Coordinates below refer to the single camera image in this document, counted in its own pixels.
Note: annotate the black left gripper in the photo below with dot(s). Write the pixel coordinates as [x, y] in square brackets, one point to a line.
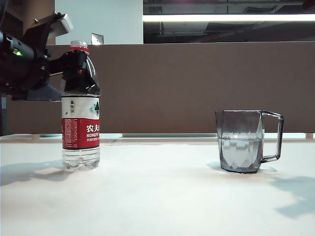
[22, 76]

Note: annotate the metal wall plate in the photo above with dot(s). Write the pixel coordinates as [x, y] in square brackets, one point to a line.
[97, 38]

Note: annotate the silver partition base rail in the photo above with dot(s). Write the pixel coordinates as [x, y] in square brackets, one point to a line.
[172, 135]

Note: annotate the clear water bottle red label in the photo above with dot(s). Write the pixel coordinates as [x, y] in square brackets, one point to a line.
[78, 132]

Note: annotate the white ceiling light strip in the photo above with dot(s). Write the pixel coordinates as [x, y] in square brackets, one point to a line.
[233, 17]

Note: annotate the brown desk partition panel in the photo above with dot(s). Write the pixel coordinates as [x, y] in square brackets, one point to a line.
[197, 86]

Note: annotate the grey transparent plastic mug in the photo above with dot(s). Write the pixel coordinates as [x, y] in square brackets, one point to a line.
[236, 152]

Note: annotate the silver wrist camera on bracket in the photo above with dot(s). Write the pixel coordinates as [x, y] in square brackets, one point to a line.
[65, 24]

